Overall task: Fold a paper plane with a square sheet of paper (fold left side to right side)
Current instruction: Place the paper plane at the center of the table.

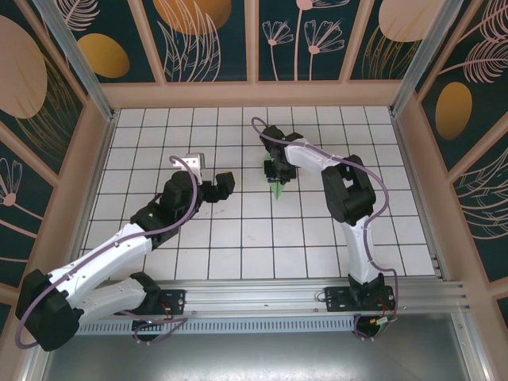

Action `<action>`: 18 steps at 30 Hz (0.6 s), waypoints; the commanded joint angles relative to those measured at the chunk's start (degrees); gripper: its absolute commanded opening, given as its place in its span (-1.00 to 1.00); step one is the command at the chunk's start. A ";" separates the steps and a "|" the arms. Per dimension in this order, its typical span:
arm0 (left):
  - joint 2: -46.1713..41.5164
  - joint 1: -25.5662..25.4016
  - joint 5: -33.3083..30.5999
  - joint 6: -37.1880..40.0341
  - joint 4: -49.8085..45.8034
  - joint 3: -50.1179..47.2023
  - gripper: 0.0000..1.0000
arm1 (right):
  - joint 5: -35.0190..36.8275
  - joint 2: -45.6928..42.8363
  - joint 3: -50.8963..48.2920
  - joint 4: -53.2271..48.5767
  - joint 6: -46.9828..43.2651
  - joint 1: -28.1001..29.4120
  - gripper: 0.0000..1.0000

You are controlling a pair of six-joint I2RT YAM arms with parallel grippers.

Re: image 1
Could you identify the pink flower wall panel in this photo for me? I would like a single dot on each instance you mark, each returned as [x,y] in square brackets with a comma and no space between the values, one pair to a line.
[301,39]

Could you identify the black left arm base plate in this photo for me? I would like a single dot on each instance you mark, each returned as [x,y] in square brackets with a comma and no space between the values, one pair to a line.
[174,297]

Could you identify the aluminium corner post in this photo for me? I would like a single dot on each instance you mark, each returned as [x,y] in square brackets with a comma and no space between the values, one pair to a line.
[77,59]
[420,59]

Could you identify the light green paper sheet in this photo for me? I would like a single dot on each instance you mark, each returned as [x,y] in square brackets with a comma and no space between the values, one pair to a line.
[278,190]

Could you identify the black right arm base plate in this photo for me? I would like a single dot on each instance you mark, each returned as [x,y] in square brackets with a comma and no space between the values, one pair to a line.
[337,297]

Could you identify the aluminium side rail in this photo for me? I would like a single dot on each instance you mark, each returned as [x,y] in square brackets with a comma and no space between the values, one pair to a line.
[93,190]
[416,198]

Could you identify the orange circle leaf wall panel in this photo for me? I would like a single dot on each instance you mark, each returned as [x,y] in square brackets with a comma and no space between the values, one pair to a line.
[190,39]

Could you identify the orange oval wall panel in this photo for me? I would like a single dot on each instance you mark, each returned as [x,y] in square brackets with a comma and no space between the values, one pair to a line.
[103,55]

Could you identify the peach oval side wall panel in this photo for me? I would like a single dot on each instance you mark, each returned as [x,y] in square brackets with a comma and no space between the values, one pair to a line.
[24,79]

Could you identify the steel sheet panel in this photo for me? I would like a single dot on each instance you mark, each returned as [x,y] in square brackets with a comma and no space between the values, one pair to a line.
[254,357]

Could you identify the orange oval feather side panel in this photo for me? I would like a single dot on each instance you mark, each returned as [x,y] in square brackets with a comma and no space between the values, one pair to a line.
[468,79]

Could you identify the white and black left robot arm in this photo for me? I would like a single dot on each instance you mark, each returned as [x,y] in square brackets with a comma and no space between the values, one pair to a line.
[103,258]

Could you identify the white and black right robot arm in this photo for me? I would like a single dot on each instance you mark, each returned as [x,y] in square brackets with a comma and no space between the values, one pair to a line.
[359,254]

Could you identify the peach circle wall panel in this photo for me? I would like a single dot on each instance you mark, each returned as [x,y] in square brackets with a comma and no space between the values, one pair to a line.
[397,24]

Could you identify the long aluminium base rail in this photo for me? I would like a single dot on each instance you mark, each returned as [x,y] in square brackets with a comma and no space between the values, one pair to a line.
[258,297]

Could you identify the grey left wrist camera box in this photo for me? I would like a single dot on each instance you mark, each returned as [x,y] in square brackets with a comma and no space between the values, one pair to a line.
[194,162]

